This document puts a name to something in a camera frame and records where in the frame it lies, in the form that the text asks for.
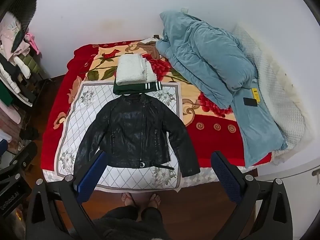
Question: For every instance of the black leather jacket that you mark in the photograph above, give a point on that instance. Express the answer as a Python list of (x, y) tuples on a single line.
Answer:
[(137, 131)]

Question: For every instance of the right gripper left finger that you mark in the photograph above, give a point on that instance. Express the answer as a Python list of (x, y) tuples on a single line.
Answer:
[(43, 218)]

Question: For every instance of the folded white fleece garment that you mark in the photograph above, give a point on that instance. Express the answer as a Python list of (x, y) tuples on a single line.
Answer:
[(134, 69)]

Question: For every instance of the white textured pillow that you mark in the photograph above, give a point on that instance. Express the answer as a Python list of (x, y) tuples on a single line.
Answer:
[(280, 97)]

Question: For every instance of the person legs and feet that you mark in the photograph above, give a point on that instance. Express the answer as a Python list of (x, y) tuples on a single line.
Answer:
[(128, 222)]

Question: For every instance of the light blue quilt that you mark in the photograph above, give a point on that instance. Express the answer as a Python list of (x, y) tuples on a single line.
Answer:
[(215, 61)]

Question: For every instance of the folded green striped garment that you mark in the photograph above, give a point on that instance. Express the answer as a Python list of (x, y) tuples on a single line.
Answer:
[(137, 88)]

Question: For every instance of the black phone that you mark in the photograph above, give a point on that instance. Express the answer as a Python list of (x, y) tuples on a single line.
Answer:
[(250, 102)]

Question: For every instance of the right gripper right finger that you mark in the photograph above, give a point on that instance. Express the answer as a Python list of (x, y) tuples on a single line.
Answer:
[(274, 219)]

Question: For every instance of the yellow small device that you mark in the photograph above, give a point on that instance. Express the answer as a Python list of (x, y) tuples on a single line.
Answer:
[(255, 93)]

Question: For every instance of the red floral blanket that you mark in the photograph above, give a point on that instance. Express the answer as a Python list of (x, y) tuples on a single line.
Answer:
[(210, 128)]

